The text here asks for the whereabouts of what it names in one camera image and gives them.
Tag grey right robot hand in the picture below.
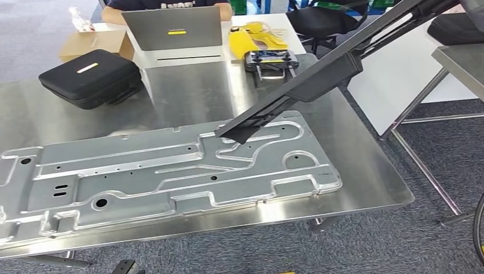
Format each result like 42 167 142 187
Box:
459 0 484 35

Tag black perforated panel part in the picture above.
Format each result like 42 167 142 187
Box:
215 0 461 145

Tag black zip case yellow stripe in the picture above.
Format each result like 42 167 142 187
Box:
38 49 143 110
427 13 484 46

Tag stainless steel table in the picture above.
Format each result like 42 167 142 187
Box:
380 43 484 228
0 53 416 268

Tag white cabinet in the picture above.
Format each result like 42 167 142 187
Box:
347 11 479 137

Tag black office chair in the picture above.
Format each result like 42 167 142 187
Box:
285 0 370 57

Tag white desk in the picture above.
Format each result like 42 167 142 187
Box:
92 13 307 70

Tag black remote controller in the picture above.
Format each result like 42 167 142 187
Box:
244 50 300 81

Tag yellow cloth bag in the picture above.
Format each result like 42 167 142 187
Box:
228 22 289 61

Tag silver laptop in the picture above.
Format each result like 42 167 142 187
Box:
120 5 224 70

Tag person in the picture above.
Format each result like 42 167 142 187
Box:
101 0 233 26

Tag stamped silver metal panel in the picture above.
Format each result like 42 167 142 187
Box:
0 110 344 249

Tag cardboard box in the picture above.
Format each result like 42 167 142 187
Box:
58 29 136 63

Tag clear plastic bottle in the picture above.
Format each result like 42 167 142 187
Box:
68 6 96 33

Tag black camera cable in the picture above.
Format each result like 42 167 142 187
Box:
471 192 484 268

